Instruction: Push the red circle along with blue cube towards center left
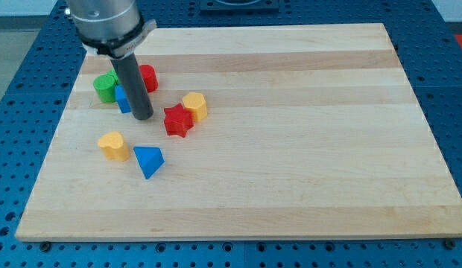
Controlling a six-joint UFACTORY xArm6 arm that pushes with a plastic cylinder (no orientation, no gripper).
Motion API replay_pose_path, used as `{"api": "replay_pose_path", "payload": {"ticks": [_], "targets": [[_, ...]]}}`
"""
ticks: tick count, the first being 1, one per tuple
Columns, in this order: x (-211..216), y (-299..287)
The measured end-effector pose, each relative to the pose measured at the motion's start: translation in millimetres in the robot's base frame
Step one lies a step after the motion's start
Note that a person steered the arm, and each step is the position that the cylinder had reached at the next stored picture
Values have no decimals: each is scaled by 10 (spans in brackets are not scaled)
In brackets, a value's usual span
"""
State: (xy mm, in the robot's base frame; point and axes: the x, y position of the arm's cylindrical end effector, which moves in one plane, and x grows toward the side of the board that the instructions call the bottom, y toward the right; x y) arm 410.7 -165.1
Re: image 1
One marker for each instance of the blue triangle block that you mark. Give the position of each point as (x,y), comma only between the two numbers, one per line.
(150,159)

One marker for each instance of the blue cube block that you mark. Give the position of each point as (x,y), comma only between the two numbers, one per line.
(121,99)

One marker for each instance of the yellow heart block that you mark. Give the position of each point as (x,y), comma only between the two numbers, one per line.
(114,147)

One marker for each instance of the yellow hexagon block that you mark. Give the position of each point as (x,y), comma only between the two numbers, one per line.
(195,103)

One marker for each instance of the wooden board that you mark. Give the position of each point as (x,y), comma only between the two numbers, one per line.
(313,132)

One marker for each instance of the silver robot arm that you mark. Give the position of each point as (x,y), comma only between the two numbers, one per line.
(115,29)

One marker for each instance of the red star block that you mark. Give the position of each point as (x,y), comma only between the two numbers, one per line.
(178,120)

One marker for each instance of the green cylinder block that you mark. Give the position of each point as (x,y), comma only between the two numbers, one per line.
(104,86)

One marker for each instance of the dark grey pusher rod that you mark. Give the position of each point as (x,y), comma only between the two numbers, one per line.
(130,77)

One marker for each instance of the green block behind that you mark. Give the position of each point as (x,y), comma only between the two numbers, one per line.
(113,74)

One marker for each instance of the red cylinder block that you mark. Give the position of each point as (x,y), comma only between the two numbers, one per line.
(149,77)

